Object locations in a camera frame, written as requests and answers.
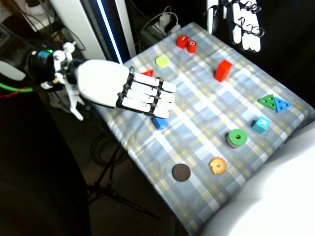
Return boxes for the white power strip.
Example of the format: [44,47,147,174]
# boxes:
[154,13,182,35]

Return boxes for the black tripod stand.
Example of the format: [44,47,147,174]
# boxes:
[87,118,163,221]

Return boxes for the red braided cable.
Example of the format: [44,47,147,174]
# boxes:
[0,86,32,98]

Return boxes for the teal cube with letter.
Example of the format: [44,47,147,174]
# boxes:
[251,116,272,134]

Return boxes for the green sandwich cookie toy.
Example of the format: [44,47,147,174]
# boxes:
[155,55,170,69]

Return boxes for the green cable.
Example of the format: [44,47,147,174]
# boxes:
[0,82,34,94]

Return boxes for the green ring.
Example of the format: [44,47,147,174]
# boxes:
[227,128,248,147]

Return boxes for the blue plaid cloth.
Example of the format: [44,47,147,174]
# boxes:
[97,22,310,236]

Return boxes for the white column with blue strip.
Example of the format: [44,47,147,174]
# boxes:
[49,0,137,66]

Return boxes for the tall red block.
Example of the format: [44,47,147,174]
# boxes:
[214,59,233,83]

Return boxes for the red cube with number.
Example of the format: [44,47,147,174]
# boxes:
[176,34,189,49]

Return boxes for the large white panel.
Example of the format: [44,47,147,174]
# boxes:
[200,121,315,236]

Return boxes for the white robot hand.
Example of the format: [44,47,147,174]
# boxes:
[206,0,266,53]
[75,59,177,119]

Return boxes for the blue wooden cube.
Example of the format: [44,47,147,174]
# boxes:
[152,117,169,131]

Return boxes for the green triangle with holes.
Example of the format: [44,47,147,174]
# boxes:
[257,94,278,111]

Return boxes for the blue triangle with holes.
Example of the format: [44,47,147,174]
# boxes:
[273,97,292,114]

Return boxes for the grey box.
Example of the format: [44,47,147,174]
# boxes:
[139,26,170,54]

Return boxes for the tan flower cookie toy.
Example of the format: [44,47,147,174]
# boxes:
[209,157,227,175]

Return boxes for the dark brown cookie toy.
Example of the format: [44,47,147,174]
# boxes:
[172,163,191,182]

